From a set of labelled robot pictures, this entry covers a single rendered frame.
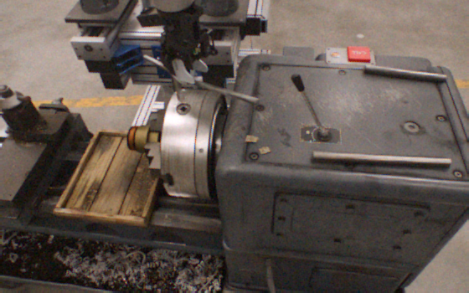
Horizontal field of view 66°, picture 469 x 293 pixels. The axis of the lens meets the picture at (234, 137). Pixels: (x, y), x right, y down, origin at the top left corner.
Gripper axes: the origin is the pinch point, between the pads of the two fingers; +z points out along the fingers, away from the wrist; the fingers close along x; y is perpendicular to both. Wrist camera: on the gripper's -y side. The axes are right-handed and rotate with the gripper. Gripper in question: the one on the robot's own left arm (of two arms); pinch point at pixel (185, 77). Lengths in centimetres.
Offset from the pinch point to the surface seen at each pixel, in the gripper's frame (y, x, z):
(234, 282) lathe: 21, -16, 78
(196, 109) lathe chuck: -0.6, 1.6, 13.2
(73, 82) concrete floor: -199, 41, 151
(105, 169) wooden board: -33, -18, 48
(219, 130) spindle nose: 5.5, 2.6, 18.7
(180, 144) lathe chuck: 1.7, -7.8, 16.2
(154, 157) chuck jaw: -6.3, -11.9, 24.6
